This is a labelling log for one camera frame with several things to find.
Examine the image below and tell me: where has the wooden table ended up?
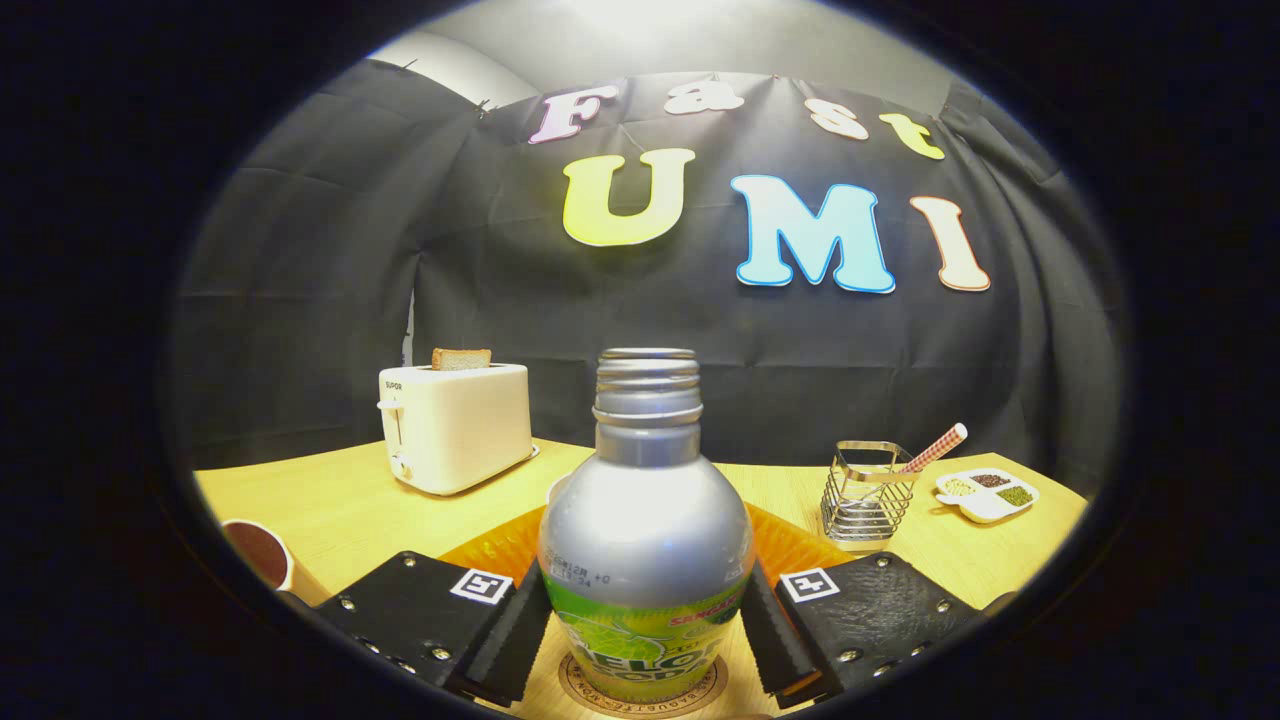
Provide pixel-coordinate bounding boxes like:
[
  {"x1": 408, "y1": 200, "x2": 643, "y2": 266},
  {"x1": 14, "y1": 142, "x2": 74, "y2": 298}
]
[{"x1": 193, "y1": 437, "x2": 1089, "y2": 720}]

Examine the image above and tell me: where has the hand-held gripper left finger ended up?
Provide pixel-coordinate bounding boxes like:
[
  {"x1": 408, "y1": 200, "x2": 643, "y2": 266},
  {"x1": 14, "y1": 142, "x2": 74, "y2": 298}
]
[{"x1": 285, "y1": 503, "x2": 553, "y2": 709}]

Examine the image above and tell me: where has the red striped straw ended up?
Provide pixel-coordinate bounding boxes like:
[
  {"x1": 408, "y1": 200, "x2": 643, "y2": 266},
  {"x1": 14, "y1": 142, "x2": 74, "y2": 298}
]
[{"x1": 895, "y1": 423, "x2": 969, "y2": 476}]

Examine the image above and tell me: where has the cream cup with wooden handle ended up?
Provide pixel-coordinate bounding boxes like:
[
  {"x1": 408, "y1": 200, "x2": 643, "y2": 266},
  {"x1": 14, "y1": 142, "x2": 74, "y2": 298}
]
[{"x1": 220, "y1": 518, "x2": 331, "y2": 609}]

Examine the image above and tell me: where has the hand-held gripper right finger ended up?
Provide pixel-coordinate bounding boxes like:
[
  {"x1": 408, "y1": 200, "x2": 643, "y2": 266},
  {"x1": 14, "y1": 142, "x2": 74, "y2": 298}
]
[{"x1": 740, "y1": 503, "x2": 1016, "y2": 709}]

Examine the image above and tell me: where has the white toaster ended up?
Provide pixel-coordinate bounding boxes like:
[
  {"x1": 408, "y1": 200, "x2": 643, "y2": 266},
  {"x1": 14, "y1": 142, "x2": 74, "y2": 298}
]
[{"x1": 377, "y1": 362, "x2": 539, "y2": 497}]

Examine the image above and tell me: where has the metal wire holder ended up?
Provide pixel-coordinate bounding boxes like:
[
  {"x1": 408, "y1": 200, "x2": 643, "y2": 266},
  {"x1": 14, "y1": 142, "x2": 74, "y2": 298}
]
[{"x1": 820, "y1": 441, "x2": 918, "y2": 553}]

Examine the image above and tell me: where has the silver bottle with green label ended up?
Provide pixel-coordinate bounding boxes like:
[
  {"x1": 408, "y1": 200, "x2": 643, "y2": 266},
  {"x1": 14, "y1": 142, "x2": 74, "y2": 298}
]
[{"x1": 537, "y1": 348, "x2": 756, "y2": 703}]

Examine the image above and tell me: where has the round cork coaster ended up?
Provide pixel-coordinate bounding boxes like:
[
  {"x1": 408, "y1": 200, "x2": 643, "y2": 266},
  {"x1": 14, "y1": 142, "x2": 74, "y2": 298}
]
[{"x1": 558, "y1": 650, "x2": 729, "y2": 720}]

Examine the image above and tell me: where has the white divided dish with beans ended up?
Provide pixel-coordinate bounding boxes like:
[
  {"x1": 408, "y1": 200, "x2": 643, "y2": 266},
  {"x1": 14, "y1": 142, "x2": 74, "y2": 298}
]
[{"x1": 935, "y1": 468, "x2": 1041, "y2": 525}]

